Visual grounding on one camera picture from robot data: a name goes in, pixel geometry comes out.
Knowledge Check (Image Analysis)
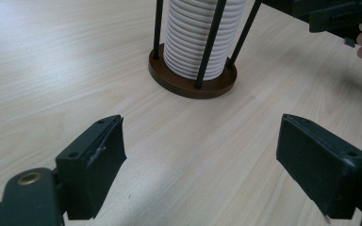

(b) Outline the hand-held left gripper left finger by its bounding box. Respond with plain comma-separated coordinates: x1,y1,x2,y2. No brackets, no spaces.
55,114,127,220

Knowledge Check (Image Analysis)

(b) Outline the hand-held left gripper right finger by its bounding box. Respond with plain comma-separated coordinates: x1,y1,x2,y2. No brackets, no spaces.
275,113,362,220

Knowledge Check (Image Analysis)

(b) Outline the cup holder with wooden base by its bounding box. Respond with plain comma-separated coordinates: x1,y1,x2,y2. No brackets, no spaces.
147,0,263,100

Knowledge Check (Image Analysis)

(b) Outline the stack of white paper cups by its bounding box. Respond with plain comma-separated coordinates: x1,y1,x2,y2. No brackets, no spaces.
162,0,248,82

